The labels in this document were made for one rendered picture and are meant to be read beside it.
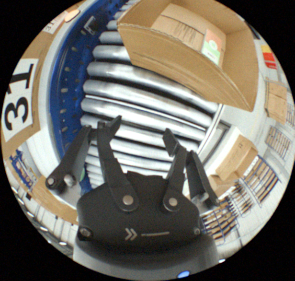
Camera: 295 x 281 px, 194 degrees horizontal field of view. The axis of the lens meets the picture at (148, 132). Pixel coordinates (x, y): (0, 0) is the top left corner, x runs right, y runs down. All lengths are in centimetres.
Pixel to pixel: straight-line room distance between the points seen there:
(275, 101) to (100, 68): 406
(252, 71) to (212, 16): 30
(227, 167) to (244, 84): 45
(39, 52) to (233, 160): 85
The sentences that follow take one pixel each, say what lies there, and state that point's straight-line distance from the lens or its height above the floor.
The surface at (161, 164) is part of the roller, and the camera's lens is 40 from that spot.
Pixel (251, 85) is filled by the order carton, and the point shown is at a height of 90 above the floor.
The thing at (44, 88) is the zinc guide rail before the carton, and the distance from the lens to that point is 26.
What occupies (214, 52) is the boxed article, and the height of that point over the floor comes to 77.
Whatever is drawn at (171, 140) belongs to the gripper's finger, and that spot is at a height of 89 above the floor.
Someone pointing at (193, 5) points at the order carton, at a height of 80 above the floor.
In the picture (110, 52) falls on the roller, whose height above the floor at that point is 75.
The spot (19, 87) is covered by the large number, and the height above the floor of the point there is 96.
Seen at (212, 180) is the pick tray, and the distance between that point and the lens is 64.
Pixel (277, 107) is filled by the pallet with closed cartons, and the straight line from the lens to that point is 390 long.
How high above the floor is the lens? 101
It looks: 65 degrees down
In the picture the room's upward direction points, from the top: 172 degrees clockwise
